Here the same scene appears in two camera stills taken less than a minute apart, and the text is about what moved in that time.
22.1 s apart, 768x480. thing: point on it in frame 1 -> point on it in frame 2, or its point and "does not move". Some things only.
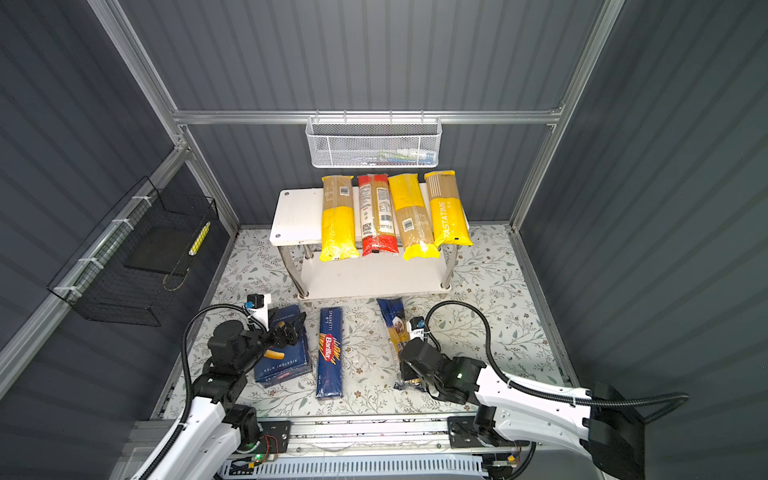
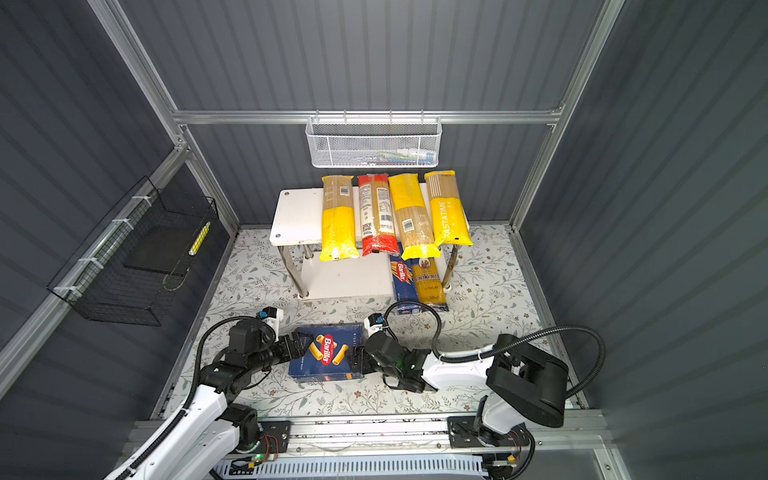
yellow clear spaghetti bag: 339,240 does not move
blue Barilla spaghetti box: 330,354 -> 403,275
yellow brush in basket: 199,239 does not move
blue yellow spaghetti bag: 392,309 -> 429,286
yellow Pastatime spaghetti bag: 448,215 does not move
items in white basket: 401,157 does not move
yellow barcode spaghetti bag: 416,234 does not move
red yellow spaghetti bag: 377,220 does not move
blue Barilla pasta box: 296,360 -> 326,360
